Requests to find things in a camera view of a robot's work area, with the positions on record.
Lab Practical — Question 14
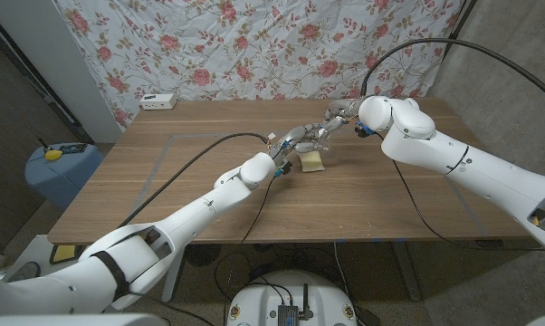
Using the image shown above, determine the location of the yellow sponge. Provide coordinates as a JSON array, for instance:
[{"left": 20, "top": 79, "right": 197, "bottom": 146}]
[{"left": 299, "top": 151, "right": 327, "bottom": 174}]

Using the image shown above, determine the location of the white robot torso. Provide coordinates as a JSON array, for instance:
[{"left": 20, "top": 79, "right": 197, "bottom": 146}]
[{"left": 226, "top": 270, "right": 359, "bottom": 326}]

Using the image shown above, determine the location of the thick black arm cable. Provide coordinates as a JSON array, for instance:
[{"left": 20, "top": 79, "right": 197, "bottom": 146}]
[
  {"left": 118, "top": 131, "right": 272, "bottom": 228},
  {"left": 360, "top": 37, "right": 545, "bottom": 108}
]

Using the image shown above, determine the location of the yellow black floor mat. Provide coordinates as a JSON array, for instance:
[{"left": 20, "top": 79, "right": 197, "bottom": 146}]
[{"left": 49, "top": 244, "right": 86, "bottom": 266}]

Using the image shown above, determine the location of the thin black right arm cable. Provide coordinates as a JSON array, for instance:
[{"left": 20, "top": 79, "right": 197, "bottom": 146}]
[{"left": 392, "top": 160, "right": 545, "bottom": 254}]

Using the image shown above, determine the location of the grey shoe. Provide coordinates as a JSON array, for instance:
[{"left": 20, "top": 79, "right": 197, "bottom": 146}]
[{"left": 3, "top": 261, "right": 42, "bottom": 283}]

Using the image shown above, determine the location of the white table leg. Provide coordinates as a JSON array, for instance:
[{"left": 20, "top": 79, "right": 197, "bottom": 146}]
[{"left": 160, "top": 246, "right": 187, "bottom": 303}]

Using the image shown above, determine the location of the grey table leg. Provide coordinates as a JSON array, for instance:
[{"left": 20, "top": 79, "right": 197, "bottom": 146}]
[{"left": 389, "top": 241, "right": 422, "bottom": 302}]

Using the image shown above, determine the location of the grey computer box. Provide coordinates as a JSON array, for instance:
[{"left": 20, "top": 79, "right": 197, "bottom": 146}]
[{"left": 277, "top": 303, "right": 300, "bottom": 326}]

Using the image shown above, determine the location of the black diagonal door frame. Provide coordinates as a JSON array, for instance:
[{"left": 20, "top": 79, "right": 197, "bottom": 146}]
[{"left": 0, "top": 15, "right": 95, "bottom": 145}]

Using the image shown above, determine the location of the black stand pole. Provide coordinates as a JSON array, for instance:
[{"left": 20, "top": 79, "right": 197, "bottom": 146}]
[{"left": 442, "top": 0, "right": 478, "bottom": 60}]

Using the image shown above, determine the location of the white power strip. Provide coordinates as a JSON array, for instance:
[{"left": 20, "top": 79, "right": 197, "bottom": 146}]
[{"left": 139, "top": 92, "right": 178, "bottom": 111}]

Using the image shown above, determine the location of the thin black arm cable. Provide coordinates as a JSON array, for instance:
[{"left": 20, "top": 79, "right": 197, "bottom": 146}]
[
  {"left": 217, "top": 176, "right": 278, "bottom": 326},
  {"left": 392, "top": 160, "right": 545, "bottom": 254}
]

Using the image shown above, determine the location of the black round disc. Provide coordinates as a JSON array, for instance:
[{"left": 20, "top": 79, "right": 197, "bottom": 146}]
[{"left": 186, "top": 244, "right": 222, "bottom": 267}]

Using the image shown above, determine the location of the floral rose backdrop cloth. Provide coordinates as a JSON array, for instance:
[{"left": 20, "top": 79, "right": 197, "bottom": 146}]
[{"left": 54, "top": 0, "right": 464, "bottom": 130}]

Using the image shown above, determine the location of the black antenna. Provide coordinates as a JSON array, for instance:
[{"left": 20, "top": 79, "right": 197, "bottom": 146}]
[{"left": 298, "top": 283, "right": 313, "bottom": 321}]

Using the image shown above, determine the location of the black flat device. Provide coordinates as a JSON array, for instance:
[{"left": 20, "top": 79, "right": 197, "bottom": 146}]
[{"left": 58, "top": 142, "right": 89, "bottom": 154}]

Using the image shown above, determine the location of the blue round stool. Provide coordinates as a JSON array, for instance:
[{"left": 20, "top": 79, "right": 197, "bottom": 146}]
[{"left": 24, "top": 142, "right": 104, "bottom": 210}]

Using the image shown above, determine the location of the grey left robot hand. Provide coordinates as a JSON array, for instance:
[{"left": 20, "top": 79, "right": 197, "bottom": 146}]
[{"left": 267, "top": 122, "right": 332, "bottom": 179}]

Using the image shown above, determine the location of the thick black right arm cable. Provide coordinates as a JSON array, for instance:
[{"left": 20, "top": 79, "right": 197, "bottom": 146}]
[{"left": 360, "top": 37, "right": 545, "bottom": 108}]

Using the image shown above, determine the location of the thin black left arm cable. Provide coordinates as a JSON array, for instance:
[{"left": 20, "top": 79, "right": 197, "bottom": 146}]
[{"left": 217, "top": 176, "right": 278, "bottom": 326}]

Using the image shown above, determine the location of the black floor cable loop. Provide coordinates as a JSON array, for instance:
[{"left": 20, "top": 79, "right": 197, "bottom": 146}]
[{"left": 213, "top": 251, "right": 256, "bottom": 303}]

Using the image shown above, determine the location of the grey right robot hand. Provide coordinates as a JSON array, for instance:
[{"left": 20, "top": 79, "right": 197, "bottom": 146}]
[{"left": 319, "top": 96, "right": 368, "bottom": 141}]

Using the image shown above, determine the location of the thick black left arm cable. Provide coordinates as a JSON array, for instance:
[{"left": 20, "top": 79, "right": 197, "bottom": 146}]
[{"left": 118, "top": 131, "right": 272, "bottom": 228}]

